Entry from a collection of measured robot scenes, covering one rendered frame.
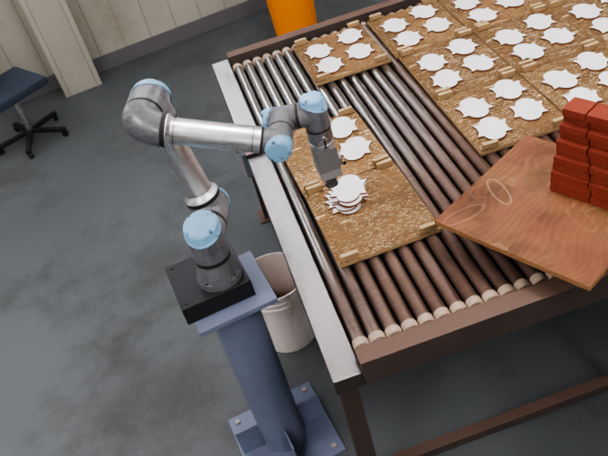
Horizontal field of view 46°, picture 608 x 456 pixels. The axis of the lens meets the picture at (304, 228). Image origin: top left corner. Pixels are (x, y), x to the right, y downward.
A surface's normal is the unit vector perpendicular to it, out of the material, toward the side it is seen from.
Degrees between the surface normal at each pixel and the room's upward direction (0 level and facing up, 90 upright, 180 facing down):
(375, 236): 0
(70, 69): 90
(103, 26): 90
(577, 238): 0
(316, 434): 0
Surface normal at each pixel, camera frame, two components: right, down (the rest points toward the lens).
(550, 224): -0.21, -0.74
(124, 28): 0.38, 0.54
